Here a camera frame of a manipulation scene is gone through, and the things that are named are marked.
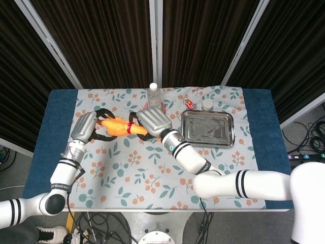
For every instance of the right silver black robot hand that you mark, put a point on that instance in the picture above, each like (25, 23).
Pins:
(155, 122)

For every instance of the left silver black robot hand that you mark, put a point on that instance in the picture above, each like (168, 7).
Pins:
(82, 127)

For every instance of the orange rubber chicken toy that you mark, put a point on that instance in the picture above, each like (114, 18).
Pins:
(116, 127)

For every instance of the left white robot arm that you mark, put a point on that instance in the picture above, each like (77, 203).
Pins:
(63, 172)

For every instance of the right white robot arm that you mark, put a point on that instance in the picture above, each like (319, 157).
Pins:
(190, 157)

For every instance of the small red toy car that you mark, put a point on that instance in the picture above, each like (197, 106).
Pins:
(189, 103)

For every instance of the stainless steel tray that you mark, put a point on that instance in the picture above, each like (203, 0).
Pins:
(208, 127)

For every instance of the red tape roll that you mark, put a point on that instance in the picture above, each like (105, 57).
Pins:
(163, 108)

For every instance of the clear plastic water bottle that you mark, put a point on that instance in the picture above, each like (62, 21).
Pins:
(154, 95)

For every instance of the blue table cover cloth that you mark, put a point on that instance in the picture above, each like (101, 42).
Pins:
(50, 122)

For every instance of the floral printed tablecloth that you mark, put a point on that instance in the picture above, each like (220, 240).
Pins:
(127, 165)

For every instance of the small jar with silver lid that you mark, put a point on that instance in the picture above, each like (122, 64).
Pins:
(207, 104)

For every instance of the dark corrugated partition panel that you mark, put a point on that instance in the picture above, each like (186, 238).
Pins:
(203, 38)
(25, 76)
(292, 50)
(101, 38)

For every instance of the white sneaker with black trim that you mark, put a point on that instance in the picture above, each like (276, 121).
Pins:
(54, 233)

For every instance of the dark trouser leg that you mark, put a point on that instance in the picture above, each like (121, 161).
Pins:
(17, 235)

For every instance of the black power strip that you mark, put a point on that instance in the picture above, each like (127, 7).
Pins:
(307, 156)

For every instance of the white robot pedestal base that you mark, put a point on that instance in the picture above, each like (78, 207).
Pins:
(157, 236)

